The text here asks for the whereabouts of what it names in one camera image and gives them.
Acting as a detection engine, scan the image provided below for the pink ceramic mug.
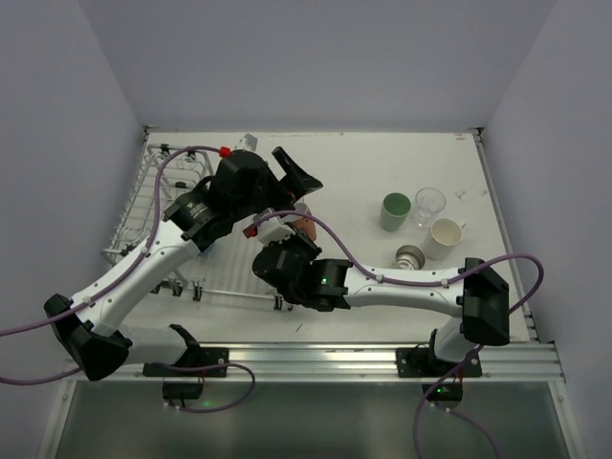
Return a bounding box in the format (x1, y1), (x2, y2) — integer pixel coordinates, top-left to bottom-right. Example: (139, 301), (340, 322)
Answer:
(283, 202), (317, 242)

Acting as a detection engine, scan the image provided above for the light green cup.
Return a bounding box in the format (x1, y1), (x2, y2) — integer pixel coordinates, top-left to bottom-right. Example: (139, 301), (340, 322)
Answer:
(380, 192), (411, 232)

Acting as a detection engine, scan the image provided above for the beige brown cup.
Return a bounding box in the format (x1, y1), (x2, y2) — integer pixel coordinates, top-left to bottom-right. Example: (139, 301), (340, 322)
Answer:
(395, 245), (426, 271)

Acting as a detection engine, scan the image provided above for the clear glass cup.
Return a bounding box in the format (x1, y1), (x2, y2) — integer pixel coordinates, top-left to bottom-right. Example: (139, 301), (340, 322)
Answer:
(412, 187), (447, 229)

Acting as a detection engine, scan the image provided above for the white ceramic mug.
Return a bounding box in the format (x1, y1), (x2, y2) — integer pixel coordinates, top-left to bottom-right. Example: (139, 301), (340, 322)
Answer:
(423, 218), (467, 261)

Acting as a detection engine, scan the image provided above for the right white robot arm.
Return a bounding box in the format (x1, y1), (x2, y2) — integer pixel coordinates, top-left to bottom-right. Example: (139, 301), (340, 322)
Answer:
(252, 234), (510, 363)

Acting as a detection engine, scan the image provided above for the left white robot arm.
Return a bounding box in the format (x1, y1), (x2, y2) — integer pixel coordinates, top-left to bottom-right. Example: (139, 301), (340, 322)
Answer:
(44, 147), (322, 381)

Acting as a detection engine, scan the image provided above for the blue cup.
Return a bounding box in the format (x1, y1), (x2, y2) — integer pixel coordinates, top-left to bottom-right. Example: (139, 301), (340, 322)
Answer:
(198, 243), (216, 258)

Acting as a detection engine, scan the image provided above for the left black control box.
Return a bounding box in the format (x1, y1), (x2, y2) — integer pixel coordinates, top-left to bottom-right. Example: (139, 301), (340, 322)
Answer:
(162, 382), (204, 403)

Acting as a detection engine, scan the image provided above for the black control box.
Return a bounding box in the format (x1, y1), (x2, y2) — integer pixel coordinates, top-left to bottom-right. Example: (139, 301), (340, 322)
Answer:
(162, 382), (204, 403)
(426, 382), (464, 408)

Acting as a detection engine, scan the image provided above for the right black control box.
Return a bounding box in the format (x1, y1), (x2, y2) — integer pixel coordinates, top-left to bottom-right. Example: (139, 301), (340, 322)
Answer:
(426, 382), (464, 408)

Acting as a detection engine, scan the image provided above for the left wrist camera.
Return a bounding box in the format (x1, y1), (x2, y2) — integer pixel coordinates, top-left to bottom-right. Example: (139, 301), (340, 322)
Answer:
(233, 133), (258, 152)

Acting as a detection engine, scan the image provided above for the silver wire dish rack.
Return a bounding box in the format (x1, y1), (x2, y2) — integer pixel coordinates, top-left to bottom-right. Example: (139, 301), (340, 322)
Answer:
(100, 142), (307, 312)

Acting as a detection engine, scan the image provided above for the aluminium mounting rail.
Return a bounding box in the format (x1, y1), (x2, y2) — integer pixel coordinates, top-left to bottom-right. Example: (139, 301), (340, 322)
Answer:
(64, 341), (565, 382)

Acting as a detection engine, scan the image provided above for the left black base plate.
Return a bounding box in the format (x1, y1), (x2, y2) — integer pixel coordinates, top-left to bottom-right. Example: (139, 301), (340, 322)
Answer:
(142, 347), (230, 378)

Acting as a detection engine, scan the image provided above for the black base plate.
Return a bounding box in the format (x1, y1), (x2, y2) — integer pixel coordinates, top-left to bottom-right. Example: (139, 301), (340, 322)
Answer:
(395, 344), (483, 379)
(142, 347), (230, 378)

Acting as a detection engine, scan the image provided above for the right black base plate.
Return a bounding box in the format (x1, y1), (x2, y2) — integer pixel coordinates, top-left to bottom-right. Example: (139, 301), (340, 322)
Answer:
(395, 344), (483, 379)

